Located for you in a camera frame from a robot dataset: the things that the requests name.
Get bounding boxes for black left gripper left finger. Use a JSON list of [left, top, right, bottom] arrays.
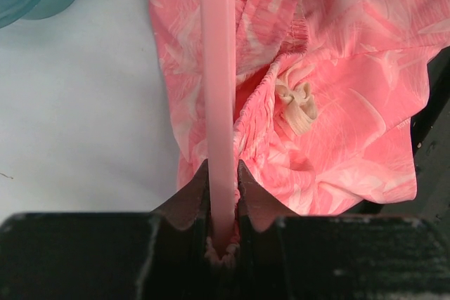
[[1, 164, 210, 299]]

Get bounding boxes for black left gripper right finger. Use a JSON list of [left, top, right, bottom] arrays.
[[238, 162, 449, 299]]

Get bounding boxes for pink patterned shorts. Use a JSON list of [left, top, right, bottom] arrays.
[[141, 0, 450, 266]]

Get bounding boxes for pink plastic hanger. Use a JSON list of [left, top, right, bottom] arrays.
[[200, 0, 236, 256]]

